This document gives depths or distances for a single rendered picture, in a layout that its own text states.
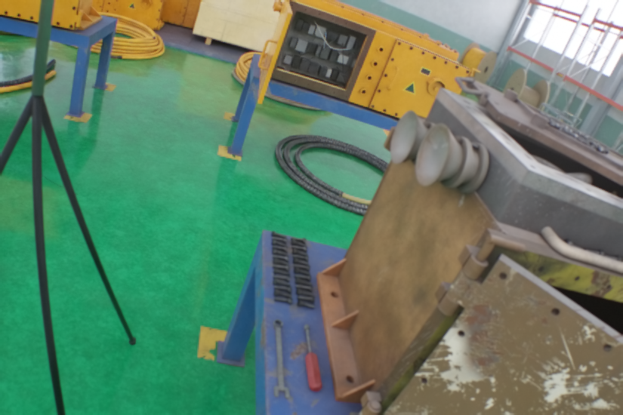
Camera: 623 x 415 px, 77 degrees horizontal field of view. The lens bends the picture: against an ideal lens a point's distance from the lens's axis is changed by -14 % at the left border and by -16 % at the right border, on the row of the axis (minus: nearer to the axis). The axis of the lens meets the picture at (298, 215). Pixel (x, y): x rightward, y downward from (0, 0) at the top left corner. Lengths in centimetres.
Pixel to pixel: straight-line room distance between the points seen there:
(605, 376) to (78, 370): 165
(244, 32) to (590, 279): 596
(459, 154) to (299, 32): 273
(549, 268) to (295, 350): 68
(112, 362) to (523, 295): 152
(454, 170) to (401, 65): 263
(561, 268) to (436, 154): 32
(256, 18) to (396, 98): 335
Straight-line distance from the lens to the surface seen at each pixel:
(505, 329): 77
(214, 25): 650
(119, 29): 625
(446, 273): 93
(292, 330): 127
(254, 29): 649
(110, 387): 181
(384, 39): 342
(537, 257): 82
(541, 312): 75
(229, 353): 193
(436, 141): 92
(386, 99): 352
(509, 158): 86
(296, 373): 117
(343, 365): 122
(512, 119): 112
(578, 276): 92
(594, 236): 100
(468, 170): 87
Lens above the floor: 150
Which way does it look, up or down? 30 degrees down
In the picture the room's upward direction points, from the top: 22 degrees clockwise
